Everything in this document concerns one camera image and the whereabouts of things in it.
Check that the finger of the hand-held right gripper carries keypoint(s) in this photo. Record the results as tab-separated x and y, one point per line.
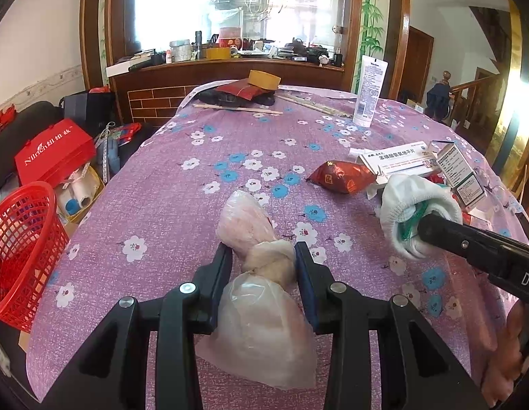
444	232

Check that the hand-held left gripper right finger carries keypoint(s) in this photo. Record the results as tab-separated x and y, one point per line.
307	290

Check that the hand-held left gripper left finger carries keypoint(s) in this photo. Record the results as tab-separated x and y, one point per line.
219	290

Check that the white knit glove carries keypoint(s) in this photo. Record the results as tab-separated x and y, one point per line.
403	205

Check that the clear knotted plastic bag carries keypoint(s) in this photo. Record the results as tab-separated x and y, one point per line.
256	333

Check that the long white medicine box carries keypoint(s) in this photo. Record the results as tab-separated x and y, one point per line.
397	160

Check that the person's right hand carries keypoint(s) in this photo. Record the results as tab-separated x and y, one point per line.
501	358

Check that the small green white medicine box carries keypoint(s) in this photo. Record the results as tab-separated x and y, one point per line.
459	175

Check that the purple floral tablecloth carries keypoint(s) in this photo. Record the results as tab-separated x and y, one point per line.
162	205

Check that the shiny red snack packet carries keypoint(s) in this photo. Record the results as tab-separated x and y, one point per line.
341	177

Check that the dark jacket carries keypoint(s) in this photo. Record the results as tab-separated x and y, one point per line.
438	100

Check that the wooden stair railing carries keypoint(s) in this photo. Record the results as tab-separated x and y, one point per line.
474	94

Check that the white lotion tube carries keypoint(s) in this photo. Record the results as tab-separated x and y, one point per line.
369	89

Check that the brown wooden door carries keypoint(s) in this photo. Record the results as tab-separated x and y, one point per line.
418	68

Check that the yellow box with white rolls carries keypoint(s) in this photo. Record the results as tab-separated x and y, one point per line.
83	192

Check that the measuring tape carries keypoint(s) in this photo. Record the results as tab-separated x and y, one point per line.
104	153

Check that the paper sleeved chopsticks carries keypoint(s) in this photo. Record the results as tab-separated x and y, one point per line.
315	106

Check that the wooden chopsticks pair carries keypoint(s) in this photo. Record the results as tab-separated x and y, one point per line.
239	109

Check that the dark red pouch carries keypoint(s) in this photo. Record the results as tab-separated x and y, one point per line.
230	99

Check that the red plastic basket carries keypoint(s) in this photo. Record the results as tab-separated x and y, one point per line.
21	256

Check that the flat red packet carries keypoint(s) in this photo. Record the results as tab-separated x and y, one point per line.
239	89

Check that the dark wooden counter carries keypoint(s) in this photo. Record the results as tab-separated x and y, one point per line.
162	89

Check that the red gift box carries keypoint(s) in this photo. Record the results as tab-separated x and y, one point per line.
55	153

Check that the tan packing tape roll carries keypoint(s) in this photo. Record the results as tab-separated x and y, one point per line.
264	80

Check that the black bag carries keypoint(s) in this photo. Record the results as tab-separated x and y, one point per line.
87	109

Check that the bamboo painted panel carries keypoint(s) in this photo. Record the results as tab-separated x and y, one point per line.
372	17

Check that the flat white box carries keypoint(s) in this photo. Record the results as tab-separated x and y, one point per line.
123	67

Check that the black bottle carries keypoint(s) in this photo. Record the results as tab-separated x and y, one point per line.
198	45

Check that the wood framed etched glass partition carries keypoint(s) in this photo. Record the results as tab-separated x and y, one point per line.
230	4

